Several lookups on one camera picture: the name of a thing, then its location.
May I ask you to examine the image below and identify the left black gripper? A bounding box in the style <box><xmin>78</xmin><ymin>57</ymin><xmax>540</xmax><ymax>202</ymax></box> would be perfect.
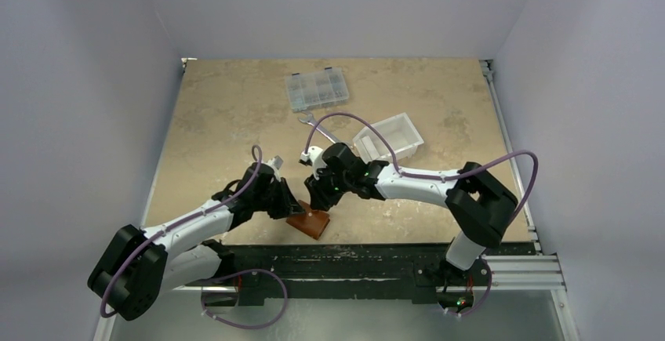
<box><xmin>253</xmin><ymin>176</ymin><xmax>303</xmax><ymax>219</ymax></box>

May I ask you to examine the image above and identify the brown leather card holder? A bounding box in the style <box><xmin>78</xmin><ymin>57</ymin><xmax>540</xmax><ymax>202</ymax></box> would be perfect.
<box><xmin>286</xmin><ymin>200</ymin><xmax>330</xmax><ymax>240</ymax></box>

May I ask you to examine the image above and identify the white plastic bin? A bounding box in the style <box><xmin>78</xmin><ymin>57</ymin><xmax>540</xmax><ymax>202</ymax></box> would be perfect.
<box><xmin>353</xmin><ymin>113</ymin><xmax>424</xmax><ymax>162</ymax></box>

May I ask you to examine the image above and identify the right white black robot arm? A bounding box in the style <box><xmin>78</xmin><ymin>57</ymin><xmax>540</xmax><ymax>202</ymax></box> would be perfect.
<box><xmin>300</xmin><ymin>143</ymin><xmax>518</xmax><ymax>284</ymax></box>

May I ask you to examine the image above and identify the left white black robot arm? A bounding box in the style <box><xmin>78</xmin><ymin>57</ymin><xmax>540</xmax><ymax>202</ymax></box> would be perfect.
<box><xmin>87</xmin><ymin>162</ymin><xmax>305</xmax><ymax>321</ymax></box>

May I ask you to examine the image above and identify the white card in bin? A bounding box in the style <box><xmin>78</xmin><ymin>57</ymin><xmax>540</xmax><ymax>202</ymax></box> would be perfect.
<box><xmin>359</xmin><ymin>136</ymin><xmax>380</xmax><ymax>160</ymax></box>

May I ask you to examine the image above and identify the silver open-end wrench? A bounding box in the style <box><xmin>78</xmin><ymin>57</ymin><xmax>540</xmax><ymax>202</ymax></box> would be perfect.
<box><xmin>298</xmin><ymin>111</ymin><xmax>340</xmax><ymax>143</ymax></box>

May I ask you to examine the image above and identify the clear plastic screw organizer box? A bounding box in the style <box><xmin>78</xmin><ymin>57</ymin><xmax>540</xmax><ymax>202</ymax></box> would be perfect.
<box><xmin>285</xmin><ymin>67</ymin><xmax>350</xmax><ymax>112</ymax></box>

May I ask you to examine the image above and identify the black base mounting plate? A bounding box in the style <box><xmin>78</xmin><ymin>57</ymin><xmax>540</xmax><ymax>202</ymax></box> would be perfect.
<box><xmin>197</xmin><ymin>243</ymin><xmax>491</xmax><ymax>306</ymax></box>

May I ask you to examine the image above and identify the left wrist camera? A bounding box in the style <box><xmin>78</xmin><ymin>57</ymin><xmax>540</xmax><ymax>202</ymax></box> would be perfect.
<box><xmin>267</xmin><ymin>155</ymin><xmax>283</xmax><ymax>171</ymax></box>

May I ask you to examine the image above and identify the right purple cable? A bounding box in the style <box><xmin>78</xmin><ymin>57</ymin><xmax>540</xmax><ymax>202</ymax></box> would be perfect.
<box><xmin>303</xmin><ymin>112</ymin><xmax>540</xmax><ymax>319</ymax></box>

